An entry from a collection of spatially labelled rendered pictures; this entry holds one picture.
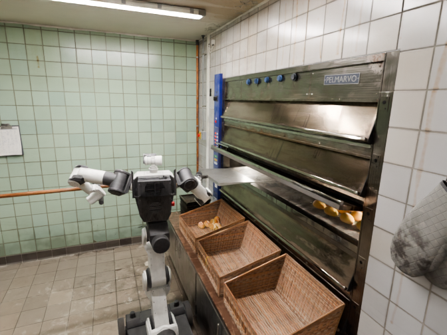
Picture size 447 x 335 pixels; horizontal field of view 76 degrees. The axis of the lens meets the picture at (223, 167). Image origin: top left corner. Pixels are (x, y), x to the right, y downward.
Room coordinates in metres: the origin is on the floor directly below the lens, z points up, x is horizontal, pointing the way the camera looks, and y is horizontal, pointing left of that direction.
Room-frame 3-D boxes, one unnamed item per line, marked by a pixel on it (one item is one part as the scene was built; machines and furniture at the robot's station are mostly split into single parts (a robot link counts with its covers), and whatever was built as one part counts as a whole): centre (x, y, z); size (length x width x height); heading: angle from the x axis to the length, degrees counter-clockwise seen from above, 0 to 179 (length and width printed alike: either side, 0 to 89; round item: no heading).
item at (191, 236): (2.58, 0.12, 0.72); 0.56 x 0.49 x 0.28; 24
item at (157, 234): (1.79, 0.44, 1.00); 0.28 x 0.13 x 0.18; 23
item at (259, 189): (2.16, -0.37, 1.16); 1.80 x 0.06 x 0.04; 22
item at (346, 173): (2.15, -0.35, 1.54); 1.79 x 0.11 x 0.19; 22
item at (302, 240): (2.15, -0.35, 1.02); 1.79 x 0.11 x 0.19; 22
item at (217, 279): (2.03, -0.11, 0.72); 0.56 x 0.49 x 0.28; 21
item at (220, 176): (2.64, -0.02, 1.19); 0.55 x 0.36 x 0.03; 23
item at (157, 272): (1.86, 0.47, 0.78); 0.18 x 0.15 x 0.47; 113
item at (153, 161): (1.88, 0.47, 1.47); 0.10 x 0.07 x 0.09; 105
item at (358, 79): (2.16, -0.37, 1.99); 1.80 x 0.08 x 0.21; 22
